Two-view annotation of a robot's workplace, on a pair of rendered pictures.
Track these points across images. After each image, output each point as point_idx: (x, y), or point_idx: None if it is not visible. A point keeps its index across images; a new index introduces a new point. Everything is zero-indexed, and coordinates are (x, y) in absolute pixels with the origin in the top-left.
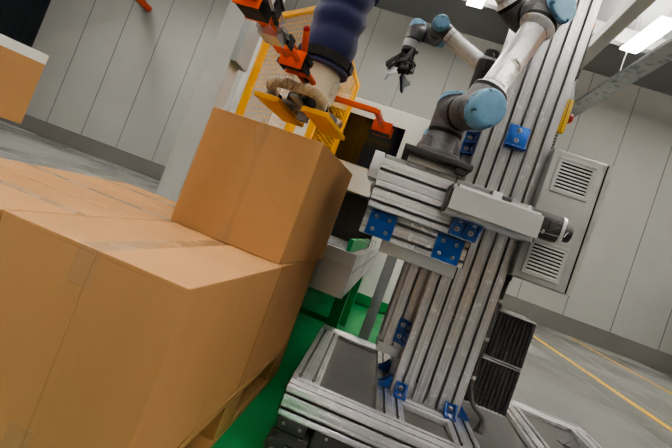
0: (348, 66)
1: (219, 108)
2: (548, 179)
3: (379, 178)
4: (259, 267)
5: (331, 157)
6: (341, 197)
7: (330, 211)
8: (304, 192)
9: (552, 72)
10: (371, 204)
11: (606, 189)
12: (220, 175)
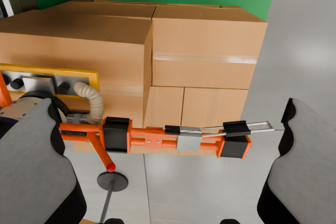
0: (0, 127)
1: (142, 127)
2: None
3: None
4: (184, 23)
5: (104, 39)
6: (6, 22)
7: (46, 21)
8: (148, 33)
9: None
10: None
11: None
12: (147, 87)
